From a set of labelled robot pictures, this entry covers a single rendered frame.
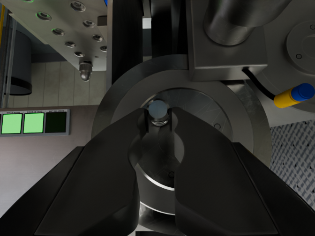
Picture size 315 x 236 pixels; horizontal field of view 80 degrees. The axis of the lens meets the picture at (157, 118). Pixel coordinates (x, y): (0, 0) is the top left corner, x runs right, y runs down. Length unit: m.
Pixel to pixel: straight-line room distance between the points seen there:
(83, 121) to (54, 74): 2.34
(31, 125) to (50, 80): 2.27
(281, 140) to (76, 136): 0.45
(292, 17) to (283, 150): 0.21
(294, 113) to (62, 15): 0.37
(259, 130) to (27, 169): 0.55
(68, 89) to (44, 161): 2.15
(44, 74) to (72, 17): 2.54
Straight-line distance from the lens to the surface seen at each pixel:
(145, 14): 0.52
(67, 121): 0.55
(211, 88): 0.16
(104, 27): 0.38
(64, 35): 0.46
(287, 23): 0.22
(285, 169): 0.37
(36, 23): 0.44
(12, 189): 0.63
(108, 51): 0.19
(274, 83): 0.19
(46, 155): 0.58
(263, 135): 0.17
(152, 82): 0.16
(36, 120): 0.59
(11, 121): 0.64
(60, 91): 2.73
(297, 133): 0.34
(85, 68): 0.55
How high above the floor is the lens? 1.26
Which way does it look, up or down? 9 degrees down
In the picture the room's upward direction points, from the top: 179 degrees clockwise
